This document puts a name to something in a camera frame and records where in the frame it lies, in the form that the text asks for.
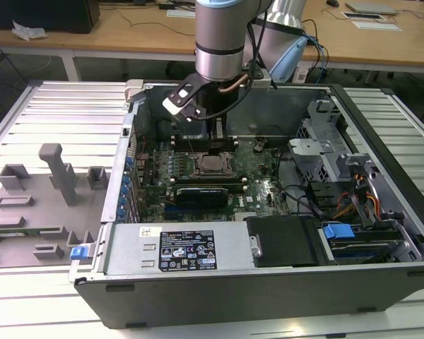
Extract green RAM stick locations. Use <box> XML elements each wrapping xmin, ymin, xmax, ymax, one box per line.
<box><xmin>0</xmin><ymin>229</ymin><xmax>43</xmax><ymax>238</ymax></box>

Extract grey power supply unit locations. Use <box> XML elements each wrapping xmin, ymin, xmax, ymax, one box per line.
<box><xmin>104</xmin><ymin>222</ymin><xmax>258</xmax><ymax>275</ymax></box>

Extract wooden desk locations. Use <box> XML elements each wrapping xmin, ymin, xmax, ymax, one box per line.
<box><xmin>0</xmin><ymin>0</ymin><xmax>424</xmax><ymax>75</ymax></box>

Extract green motherboard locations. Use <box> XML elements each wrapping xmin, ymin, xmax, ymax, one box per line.
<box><xmin>136</xmin><ymin>138</ymin><xmax>289</xmax><ymax>224</ymax></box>

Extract black box on desk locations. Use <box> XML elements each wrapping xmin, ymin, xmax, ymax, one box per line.
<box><xmin>0</xmin><ymin>0</ymin><xmax>102</xmax><ymax>35</ymax></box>

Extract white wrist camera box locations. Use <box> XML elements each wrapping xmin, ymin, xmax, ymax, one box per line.
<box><xmin>161</xmin><ymin>83</ymin><xmax>203</xmax><ymax>124</ymax></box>

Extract blue cable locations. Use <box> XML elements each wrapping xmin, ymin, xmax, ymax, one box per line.
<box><xmin>305</xmin><ymin>33</ymin><xmax>331</xmax><ymax>79</ymax></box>

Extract grey case handle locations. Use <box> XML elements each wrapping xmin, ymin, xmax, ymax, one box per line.
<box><xmin>124</xmin><ymin>79</ymin><xmax>146</xmax><ymax>104</ymax></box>

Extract black installed RAM sticks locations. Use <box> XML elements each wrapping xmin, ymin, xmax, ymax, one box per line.
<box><xmin>171</xmin><ymin>133</ymin><xmax>238</xmax><ymax>153</ymax></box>
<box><xmin>172</xmin><ymin>176</ymin><xmax>247</xmax><ymax>192</ymax></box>

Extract blue disk carrier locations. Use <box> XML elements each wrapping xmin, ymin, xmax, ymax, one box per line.
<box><xmin>322</xmin><ymin>224</ymin><xmax>356</xmax><ymax>245</ymax></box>

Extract grey plastic parts rack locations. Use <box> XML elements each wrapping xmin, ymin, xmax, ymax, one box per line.
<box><xmin>0</xmin><ymin>143</ymin><xmax>111</xmax><ymax>270</ymax></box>

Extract silver square CPU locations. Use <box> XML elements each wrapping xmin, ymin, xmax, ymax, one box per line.
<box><xmin>201</xmin><ymin>155</ymin><xmax>228</xmax><ymax>171</ymax></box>

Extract black plastic shroud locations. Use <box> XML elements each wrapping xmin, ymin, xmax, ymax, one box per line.
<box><xmin>245</xmin><ymin>215</ymin><xmax>322</xmax><ymax>268</ymax></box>

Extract black graphics card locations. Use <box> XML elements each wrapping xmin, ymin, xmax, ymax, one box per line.
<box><xmin>175</xmin><ymin>186</ymin><xmax>230</xmax><ymax>213</ymax></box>

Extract grey laptop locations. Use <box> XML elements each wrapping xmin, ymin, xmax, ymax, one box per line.
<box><xmin>345</xmin><ymin>1</ymin><xmax>399</xmax><ymax>16</ymax></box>

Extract black open PC case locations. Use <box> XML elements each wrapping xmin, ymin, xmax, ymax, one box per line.
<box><xmin>69</xmin><ymin>79</ymin><xmax>424</xmax><ymax>330</ymax></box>

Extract black camera cable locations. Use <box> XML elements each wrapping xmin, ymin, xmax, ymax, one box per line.
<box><xmin>196</xmin><ymin>17</ymin><xmax>278</xmax><ymax>123</ymax></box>

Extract crumpled white paper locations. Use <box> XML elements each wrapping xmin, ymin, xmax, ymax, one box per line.
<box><xmin>11</xmin><ymin>19</ymin><xmax>49</xmax><ymax>41</ymax></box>

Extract orange and yellow wires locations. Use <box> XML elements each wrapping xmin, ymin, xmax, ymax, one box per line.
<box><xmin>333</xmin><ymin>192</ymin><xmax>382</xmax><ymax>220</ymax></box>

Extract silver metal drive cage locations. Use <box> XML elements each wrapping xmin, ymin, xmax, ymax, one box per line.
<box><xmin>288</xmin><ymin>100</ymin><xmax>372</xmax><ymax>184</ymax></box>

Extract metal socket cover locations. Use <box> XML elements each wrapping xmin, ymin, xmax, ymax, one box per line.
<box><xmin>194</xmin><ymin>152</ymin><xmax>235</xmax><ymax>176</ymax></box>

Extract CPU socket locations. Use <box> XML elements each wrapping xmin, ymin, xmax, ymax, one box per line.
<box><xmin>192</xmin><ymin>150</ymin><xmax>236</xmax><ymax>177</ymax></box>

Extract blue case latch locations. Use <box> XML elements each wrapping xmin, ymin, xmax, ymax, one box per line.
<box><xmin>70</xmin><ymin>246</ymin><xmax>95</xmax><ymax>262</ymax></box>

